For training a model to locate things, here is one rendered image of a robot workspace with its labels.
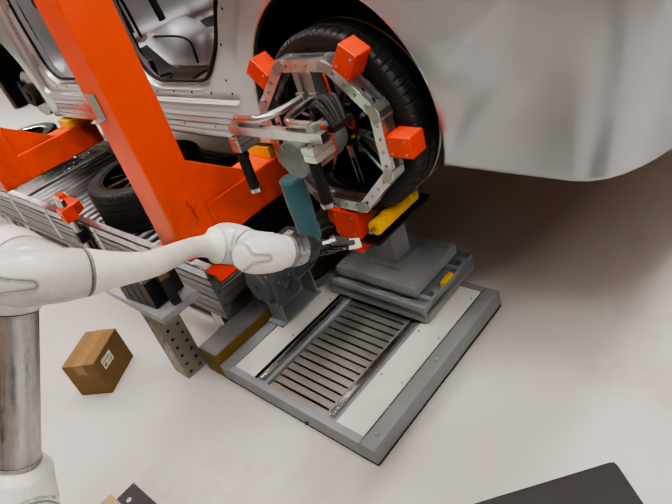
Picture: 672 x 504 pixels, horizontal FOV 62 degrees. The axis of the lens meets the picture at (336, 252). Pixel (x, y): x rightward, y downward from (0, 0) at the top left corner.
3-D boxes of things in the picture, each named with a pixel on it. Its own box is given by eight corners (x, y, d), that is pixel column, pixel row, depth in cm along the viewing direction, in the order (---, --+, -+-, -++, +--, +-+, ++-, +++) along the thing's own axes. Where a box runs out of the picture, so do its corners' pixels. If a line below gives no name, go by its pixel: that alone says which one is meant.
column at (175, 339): (206, 363, 241) (165, 289, 218) (189, 379, 236) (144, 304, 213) (193, 355, 247) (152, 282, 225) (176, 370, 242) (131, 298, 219)
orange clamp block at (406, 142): (403, 145, 174) (427, 148, 168) (388, 157, 170) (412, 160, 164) (398, 125, 170) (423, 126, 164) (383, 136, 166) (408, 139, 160)
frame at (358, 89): (415, 211, 186) (380, 49, 156) (403, 222, 183) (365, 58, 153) (301, 189, 221) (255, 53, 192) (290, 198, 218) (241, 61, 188)
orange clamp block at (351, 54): (364, 72, 167) (372, 46, 159) (348, 82, 162) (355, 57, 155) (346, 59, 168) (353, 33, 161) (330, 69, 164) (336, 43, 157)
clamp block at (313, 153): (337, 150, 163) (332, 133, 160) (317, 165, 158) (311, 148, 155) (324, 148, 166) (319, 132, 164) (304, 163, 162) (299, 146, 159)
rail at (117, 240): (238, 299, 243) (220, 259, 231) (223, 313, 238) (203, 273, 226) (26, 210, 403) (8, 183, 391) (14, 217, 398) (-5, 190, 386)
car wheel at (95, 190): (83, 236, 315) (61, 200, 302) (147, 177, 364) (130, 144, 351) (178, 230, 290) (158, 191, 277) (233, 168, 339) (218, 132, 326)
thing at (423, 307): (474, 270, 231) (471, 251, 226) (427, 325, 212) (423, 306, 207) (380, 246, 264) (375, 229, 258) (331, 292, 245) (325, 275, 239)
